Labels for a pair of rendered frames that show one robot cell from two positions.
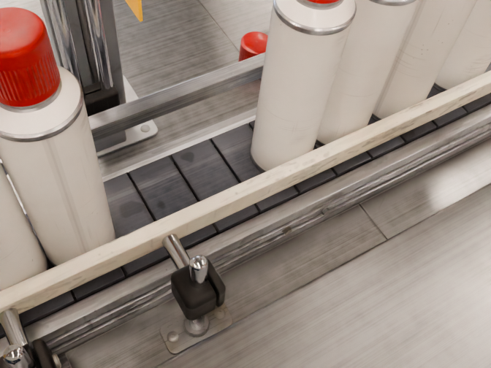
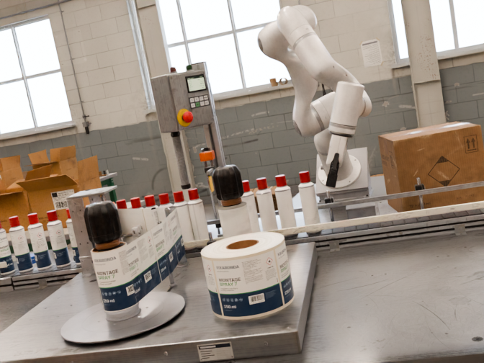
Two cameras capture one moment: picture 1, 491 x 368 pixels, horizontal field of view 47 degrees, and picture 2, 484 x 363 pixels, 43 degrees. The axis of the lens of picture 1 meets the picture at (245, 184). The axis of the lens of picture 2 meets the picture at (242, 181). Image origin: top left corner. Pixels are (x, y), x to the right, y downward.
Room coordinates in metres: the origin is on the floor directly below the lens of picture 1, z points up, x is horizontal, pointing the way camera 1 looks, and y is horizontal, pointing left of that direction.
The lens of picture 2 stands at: (-1.00, -1.54, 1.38)
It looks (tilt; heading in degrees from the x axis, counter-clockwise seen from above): 8 degrees down; 50
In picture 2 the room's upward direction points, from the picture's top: 11 degrees counter-clockwise
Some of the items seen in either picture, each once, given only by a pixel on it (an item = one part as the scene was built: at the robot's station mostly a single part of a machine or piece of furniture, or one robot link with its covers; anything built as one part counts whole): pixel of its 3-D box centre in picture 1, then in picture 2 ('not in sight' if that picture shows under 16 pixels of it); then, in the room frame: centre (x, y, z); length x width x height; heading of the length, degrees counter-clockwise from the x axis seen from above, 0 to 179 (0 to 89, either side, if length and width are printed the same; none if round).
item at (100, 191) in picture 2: not in sight; (92, 192); (-0.09, 0.30, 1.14); 0.14 x 0.11 x 0.01; 128
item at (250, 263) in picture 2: not in sight; (248, 273); (-0.12, -0.45, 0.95); 0.20 x 0.20 x 0.14
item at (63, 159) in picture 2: not in sight; (53, 167); (1.55, 4.30, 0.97); 0.43 x 0.42 x 0.37; 26
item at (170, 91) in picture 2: not in sight; (183, 101); (0.25, 0.16, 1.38); 0.17 x 0.10 x 0.19; 3
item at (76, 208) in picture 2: not in sight; (101, 229); (-0.08, 0.30, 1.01); 0.14 x 0.13 x 0.26; 128
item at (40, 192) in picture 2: not in sight; (67, 192); (0.56, 1.93, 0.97); 0.51 x 0.39 x 0.37; 35
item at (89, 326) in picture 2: not in sight; (124, 316); (-0.33, -0.21, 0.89); 0.31 x 0.31 x 0.01
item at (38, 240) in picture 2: not in sight; (38, 241); (-0.19, 0.59, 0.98); 0.05 x 0.05 x 0.20
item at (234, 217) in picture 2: not in sight; (234, 217); (0.08, -0.21, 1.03); 0.09 x 0.09 x 0.30
